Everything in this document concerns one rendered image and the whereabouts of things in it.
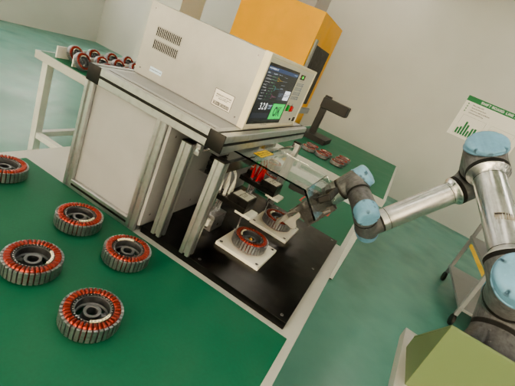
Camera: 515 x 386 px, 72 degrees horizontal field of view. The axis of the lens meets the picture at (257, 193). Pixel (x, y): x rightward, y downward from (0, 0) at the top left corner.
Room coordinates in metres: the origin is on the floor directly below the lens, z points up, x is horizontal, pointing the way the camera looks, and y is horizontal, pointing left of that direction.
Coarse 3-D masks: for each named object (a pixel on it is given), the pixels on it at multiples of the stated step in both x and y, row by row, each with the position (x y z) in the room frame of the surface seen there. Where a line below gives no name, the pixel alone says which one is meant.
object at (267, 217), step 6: (270, 210) 1.22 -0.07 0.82; (276, 210) 1.24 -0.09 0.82; (264, 216) 1.18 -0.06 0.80; (270, 216) 1.17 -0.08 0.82; (276, 216) 1.21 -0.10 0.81; (264, 222) 1.17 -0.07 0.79; (270, 222) 1.16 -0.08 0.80; (282, 222) 1.16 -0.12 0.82; (276, 228) 1.15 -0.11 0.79; (282, 228) 1.16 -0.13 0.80; (288, 228) 1.17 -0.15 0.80
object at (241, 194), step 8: (232, 192) 0.98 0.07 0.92; (240, 192) 1.00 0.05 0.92; (216, 200) 0.99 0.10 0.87; (224, 200) 0.97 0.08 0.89; (232, 200) 0.97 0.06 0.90; (240, 200) 0.96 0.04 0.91; (248, 200) 0.97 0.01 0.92; (216, 208) 1.01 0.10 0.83; (240, 208) 0.96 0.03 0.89; (248, 208) 0.98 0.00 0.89; (248, 216) 0.96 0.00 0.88
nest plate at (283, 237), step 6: (258, 216) 1.21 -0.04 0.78; (252, 222) 1.15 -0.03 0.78; (258, 222) 1.16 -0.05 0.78; (264, 228) 1.14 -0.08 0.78; (270, 228) 1.15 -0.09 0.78; (270, 234) 1.13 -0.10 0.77; (276, 234) 1.13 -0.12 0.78; (282, 234) 1.15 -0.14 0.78; (288, 234) 1.17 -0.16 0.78; (282, 240) 1.12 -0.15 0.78
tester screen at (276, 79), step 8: (272, 72) 0.97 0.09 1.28; (280, 72) 1.03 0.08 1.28; (288, 72) 1.08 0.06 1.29; (264, 80) 0.95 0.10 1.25; (272, 80) 1.00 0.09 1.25; (280, 80) 1.05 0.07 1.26; (288, 80) 1.11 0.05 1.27; (264, 88) 0.97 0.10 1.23; (272, 88) 1.02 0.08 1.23; (280, 88) 1.08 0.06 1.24; (288, 88) 1.14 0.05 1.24; (264, 96) 0.99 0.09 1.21; (272, 96) 1.04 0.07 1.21; (256, 104) 0.96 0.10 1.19; (272, 104) 1.07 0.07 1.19; (256, 112) 0.98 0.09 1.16; (264, 112) 1.03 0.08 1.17; (248, 120) 0.95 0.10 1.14; (256, 120) 1.00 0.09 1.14; (264, 120) 1.06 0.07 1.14; (272, 120) 1.12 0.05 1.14
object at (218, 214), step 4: (220, 208) 1.04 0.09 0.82; (216, 212) 1.01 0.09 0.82; (220, 212) 1.02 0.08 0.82; (224, 212) 1.03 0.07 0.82; (208, 216) 0.98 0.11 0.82; (212, 216) 0.97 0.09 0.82; (216, 216) 0.98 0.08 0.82; (220, 216) 1.01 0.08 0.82; (224, 216) 1.03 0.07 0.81; (212, 220) 0.97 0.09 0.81; (216, 220) 0.99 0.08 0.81; (220, 220) 1.02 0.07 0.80; (208, 224) 0.97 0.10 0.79; (212, 224) 0.97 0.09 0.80; (216, 224) 1.00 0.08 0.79; (220, 224) 1.04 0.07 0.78; (204, 228) 0.98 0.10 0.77; (208, 228) 0.97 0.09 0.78; (212, 228) 0.99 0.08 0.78
